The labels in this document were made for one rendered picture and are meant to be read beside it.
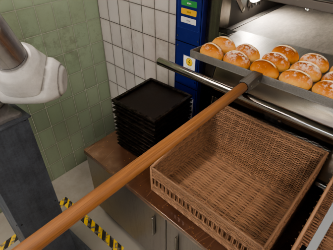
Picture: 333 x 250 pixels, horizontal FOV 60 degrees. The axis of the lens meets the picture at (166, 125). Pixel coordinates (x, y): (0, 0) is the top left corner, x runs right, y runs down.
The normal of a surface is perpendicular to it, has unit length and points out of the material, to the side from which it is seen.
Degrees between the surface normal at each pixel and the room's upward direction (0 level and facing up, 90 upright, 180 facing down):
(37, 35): 90
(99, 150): 0
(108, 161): 0
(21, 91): 116
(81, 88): 90
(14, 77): 78
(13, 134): 90
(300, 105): 70
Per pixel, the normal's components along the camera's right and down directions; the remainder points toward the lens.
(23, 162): 0.77, 0.39
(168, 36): -0.68, 0.45
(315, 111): -0.64, 0.15
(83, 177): 0.00, -0.79
